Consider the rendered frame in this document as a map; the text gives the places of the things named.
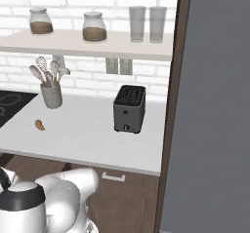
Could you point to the grey fridge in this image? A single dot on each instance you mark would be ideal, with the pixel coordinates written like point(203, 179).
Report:
point(211, 113)

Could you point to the white wall socket plate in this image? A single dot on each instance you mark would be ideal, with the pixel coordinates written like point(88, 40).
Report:
point(126, 67)
point(111, 66)

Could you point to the brown drawer front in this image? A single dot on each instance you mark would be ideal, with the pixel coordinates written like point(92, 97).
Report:
point(130, 201)

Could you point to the dark grey toaster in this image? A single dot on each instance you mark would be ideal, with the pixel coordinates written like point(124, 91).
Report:
point(129, 110)

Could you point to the white wall shelf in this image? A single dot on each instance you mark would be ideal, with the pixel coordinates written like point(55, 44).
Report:
point(97, 45)

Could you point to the small brown food piece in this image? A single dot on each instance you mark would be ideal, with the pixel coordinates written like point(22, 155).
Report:
point(39, 125)

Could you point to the clear drinking glass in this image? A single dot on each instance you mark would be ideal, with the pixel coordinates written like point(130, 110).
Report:
point(137, 24)
point(157, 24)

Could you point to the glass jar with brown contents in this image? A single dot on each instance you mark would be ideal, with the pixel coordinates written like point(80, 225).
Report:
point(94, 27)
point(40, 21)

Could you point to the white slotted spoon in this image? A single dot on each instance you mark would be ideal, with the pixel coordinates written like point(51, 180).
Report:
point(41, 63)

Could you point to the brown wooden side panel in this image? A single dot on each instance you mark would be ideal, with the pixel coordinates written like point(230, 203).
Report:
point(172, 107)

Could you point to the black hob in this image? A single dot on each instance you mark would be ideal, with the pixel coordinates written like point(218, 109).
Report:
point(11, 105)

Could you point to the white utensil pot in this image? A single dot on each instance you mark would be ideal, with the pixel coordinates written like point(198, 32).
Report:
point(51, 96)

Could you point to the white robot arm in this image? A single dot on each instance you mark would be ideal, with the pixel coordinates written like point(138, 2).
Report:
point(55, 204)

